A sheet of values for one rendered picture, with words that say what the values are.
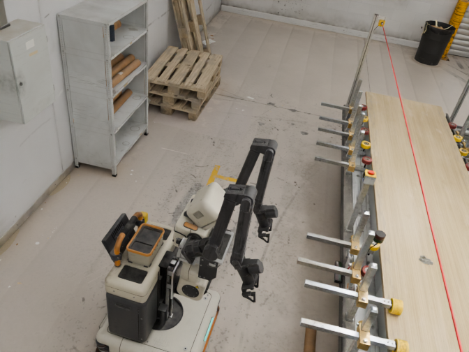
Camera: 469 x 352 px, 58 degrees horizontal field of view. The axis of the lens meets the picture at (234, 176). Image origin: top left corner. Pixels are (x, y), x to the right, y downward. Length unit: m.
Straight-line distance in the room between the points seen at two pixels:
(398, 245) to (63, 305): 2.37
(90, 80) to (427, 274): 3.07
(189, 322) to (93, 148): 2.16
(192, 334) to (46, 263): 1.42
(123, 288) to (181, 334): 0.61
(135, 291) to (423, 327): 1.55
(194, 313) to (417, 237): 1.57
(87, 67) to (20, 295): 1.93
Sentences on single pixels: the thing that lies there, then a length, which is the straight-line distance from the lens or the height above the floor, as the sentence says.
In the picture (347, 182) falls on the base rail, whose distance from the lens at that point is 3.67.
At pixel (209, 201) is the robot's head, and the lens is 2.10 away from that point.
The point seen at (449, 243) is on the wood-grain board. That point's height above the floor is 0.90.
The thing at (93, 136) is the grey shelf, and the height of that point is 0.43.
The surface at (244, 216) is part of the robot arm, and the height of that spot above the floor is 1.50.
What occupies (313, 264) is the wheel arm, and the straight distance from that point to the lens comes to 2.65.
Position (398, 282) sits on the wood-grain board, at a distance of 2.71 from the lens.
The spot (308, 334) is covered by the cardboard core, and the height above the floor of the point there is 0.08.
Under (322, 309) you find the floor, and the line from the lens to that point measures 3.58.
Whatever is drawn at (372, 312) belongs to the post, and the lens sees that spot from 2.20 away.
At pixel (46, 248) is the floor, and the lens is 3.87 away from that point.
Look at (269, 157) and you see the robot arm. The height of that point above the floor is 1.57.
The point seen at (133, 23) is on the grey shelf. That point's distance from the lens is 4.68.
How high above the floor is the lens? 2.74
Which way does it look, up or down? 37 degrees down
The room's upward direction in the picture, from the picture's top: 9 degrees clockwise
